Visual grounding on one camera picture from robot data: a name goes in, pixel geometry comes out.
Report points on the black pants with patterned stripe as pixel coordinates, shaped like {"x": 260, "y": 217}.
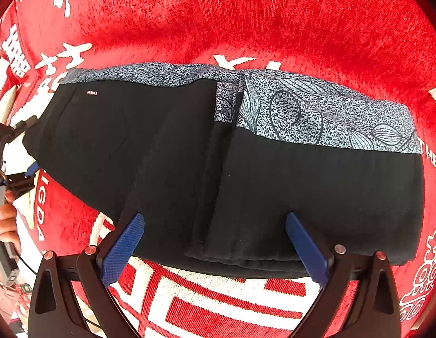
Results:
{"x": 309, "y": 200}

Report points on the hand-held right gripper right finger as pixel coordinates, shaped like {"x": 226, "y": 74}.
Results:
{"x": 306, "y": 246}

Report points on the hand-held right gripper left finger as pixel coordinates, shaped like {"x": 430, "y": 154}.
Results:
{"x": 123, "y": 248}

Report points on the person's left hand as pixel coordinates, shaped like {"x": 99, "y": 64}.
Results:
{"x": 5, "y": 222}

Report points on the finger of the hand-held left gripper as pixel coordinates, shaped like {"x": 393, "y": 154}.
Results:
{"x": 29, "y": 173}
{"x": 25, "y": 124}

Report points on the cream curved object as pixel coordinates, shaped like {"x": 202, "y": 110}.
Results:
{"x": 6, "y": 104}

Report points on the red printed blanket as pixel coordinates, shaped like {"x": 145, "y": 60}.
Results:
{"x": 204, "y": 17}

